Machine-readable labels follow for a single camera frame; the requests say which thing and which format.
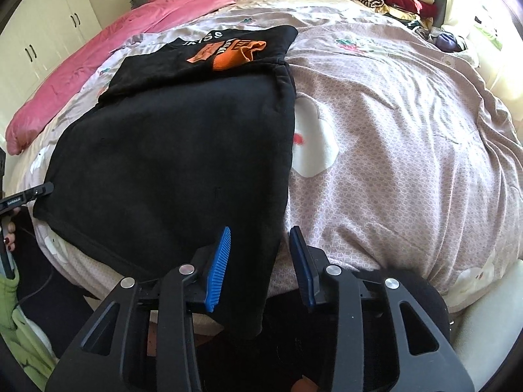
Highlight black sweatshirt with orange print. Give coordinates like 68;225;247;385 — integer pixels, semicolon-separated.
34;26;298;335

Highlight left hand red nails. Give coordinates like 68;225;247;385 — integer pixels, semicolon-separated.
3;208;20;252

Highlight green garment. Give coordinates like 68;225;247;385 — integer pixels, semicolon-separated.
1;270;59;391

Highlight pink patterned duvet cover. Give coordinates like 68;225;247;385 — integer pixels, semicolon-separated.
6;0;522;312

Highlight pink fleece blanket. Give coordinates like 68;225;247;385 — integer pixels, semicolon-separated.
5;0;237;156

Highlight purple and white underwear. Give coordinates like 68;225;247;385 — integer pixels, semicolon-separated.
427;28;480;67

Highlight white window curtain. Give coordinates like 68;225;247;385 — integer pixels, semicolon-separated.
444;0;522;122

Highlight cream wardrobe with black handles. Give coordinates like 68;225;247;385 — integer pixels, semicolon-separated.
1;0;101;141

